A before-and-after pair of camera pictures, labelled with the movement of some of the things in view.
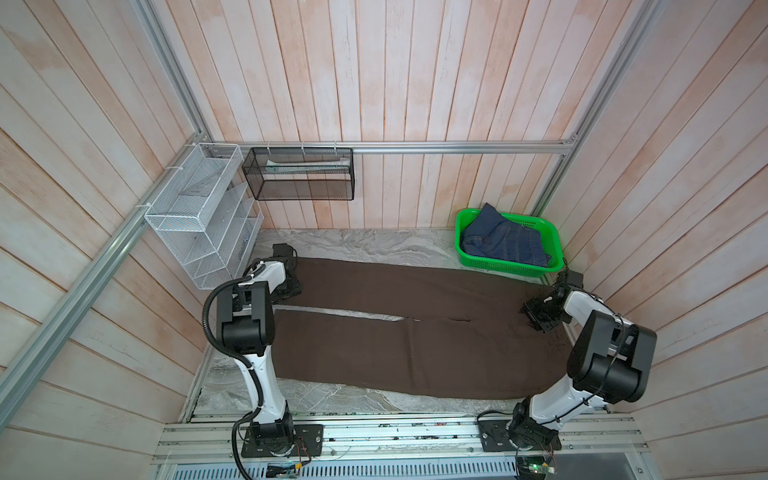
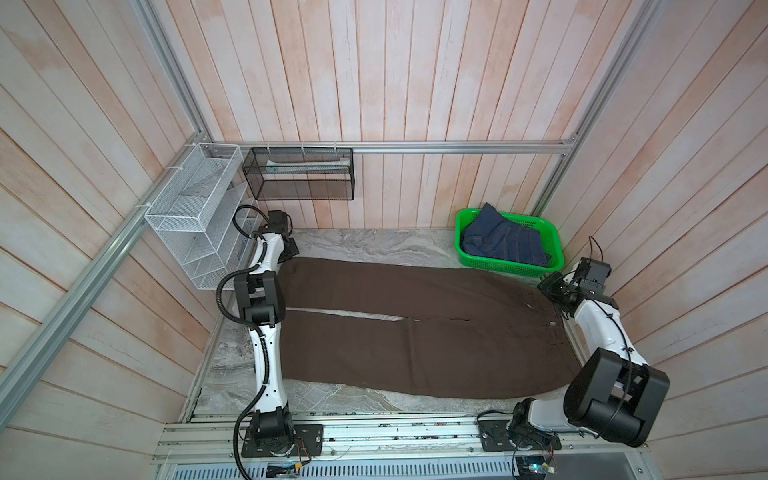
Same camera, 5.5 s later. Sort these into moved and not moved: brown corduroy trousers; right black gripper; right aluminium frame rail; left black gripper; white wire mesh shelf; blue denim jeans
Moved: left black gripper; right black gripper
Not moved: brown corduroy trousers; right aluminium frame rail; white wire mesh shelf; blue denim jeans
